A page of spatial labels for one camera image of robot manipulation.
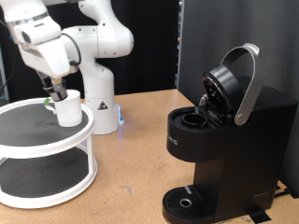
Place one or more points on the black Keurig drip tray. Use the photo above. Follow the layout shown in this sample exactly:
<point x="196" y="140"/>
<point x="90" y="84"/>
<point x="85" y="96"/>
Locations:
<point x="174" y="202"/>

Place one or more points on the black tape strip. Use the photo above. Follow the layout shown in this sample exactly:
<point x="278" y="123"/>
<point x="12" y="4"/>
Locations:
<point x="260" y="214"/>
<point x="285" y="193"/>

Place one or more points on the grey metal frame post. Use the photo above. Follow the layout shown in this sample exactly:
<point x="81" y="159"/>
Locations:
<point x="180" y="37"/>

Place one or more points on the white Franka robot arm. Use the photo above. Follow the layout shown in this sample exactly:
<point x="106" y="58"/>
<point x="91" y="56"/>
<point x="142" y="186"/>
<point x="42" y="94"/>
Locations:
<point x="102" y="40"/>

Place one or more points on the black Keurig coffee machine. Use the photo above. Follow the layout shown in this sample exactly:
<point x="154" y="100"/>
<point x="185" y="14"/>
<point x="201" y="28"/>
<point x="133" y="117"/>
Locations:
<point x="243" y="155"/>

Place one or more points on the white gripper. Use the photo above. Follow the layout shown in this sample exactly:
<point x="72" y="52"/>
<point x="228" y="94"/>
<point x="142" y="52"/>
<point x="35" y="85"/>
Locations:
<point x="46" y="59"/>

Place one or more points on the white two-tier turntable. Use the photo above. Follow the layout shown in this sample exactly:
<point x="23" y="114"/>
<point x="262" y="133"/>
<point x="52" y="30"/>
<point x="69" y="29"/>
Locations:
<point x="46" y="149"/>

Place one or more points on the white plastic mug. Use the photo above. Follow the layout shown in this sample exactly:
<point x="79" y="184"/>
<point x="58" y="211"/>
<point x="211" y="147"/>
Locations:
<point x="70" y="110"/>

